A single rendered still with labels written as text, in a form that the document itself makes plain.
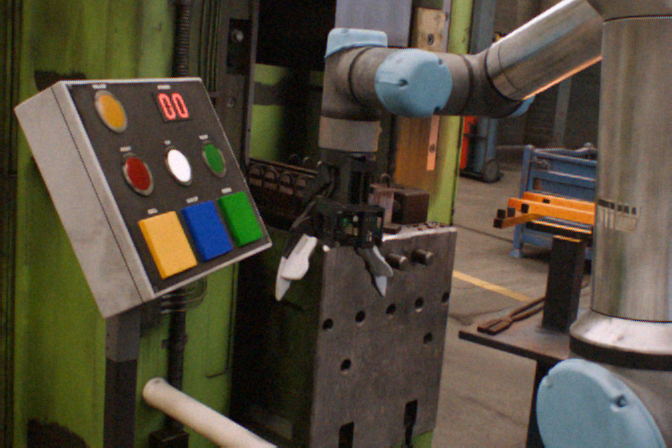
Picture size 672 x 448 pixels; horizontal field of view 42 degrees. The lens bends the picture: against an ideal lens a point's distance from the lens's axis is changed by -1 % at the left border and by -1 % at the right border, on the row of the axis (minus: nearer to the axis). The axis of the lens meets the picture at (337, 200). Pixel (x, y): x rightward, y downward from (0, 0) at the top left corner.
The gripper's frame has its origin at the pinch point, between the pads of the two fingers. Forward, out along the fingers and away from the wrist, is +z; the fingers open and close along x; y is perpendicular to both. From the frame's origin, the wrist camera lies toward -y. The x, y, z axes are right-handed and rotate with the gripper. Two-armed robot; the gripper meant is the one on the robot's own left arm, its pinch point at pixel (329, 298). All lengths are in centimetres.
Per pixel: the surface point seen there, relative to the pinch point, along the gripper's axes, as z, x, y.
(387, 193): -5, 32, -49
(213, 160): -15.5, -11.9, -18.4
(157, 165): -16.1, -21.9, -8.7
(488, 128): 39, 435, -642
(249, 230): -5.9, -6.9, -15.1
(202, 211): -9.9, -15.5, -9.2
